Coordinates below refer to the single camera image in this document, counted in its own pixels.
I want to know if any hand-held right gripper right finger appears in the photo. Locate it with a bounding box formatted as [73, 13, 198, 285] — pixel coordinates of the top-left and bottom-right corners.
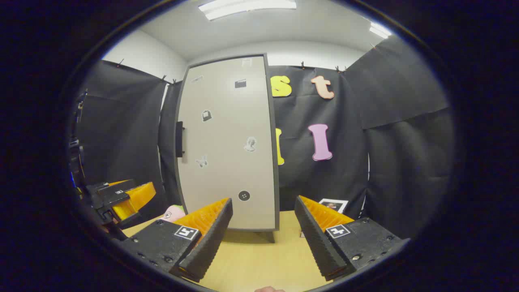
[294, 195, 406, 281]

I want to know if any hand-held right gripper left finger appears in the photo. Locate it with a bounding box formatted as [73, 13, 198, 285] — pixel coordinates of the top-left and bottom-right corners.
[118, 198, 234, 283]

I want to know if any pink coaster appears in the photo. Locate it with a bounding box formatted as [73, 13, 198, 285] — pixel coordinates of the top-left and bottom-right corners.
[157, 205, 186, 223]

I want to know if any grey cabinet door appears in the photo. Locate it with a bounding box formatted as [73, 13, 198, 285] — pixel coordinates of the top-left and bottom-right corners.
[174, 53, 280, 232]

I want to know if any white cover book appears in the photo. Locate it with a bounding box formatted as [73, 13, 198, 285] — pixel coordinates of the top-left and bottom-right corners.
[319, 198, 349, 214]

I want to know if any black cabinet door handle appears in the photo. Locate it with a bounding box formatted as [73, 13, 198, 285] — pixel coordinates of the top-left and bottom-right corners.
[175, 121, 186, 158]

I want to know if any black backdrop cloth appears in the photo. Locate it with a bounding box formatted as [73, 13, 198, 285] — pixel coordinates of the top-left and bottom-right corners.
[75, 34, 455, 240]

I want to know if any small ceiling light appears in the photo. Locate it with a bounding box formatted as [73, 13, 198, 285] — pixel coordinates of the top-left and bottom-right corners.
[369, 22, 392, 39]

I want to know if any long ceiling light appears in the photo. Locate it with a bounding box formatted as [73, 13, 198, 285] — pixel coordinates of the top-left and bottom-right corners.
[198, 0, 297, 21]

